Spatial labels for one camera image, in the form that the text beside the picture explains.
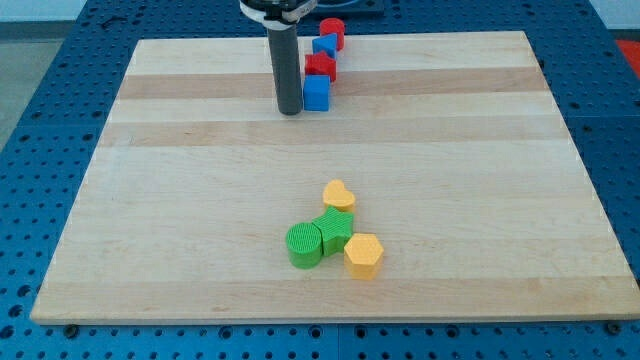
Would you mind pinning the green cylinder block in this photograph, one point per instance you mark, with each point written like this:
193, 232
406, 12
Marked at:
304, 245

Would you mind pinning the yellow heart block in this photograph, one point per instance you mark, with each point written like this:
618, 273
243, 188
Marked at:
336, 194

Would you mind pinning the red cylinder block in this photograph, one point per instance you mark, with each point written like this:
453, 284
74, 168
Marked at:
335, 26

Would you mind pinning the green star block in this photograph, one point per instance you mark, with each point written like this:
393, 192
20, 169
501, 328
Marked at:
336, 228

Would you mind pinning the yellow hexagon block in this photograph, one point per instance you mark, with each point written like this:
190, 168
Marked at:
363, 256

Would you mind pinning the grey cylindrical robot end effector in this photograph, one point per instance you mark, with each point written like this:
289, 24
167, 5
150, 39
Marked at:
284, 53

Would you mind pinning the blue triangular block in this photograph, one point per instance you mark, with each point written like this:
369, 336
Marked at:
325, 43

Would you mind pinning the red star block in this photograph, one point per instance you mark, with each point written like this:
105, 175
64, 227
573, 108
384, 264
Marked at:
321, 63

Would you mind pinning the wooden board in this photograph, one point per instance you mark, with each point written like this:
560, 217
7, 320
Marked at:
452, 143

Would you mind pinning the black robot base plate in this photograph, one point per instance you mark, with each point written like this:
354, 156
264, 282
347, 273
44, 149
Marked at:
340, 8

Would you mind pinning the blue cube block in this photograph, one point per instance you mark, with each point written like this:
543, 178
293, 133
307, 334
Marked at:
316, 93

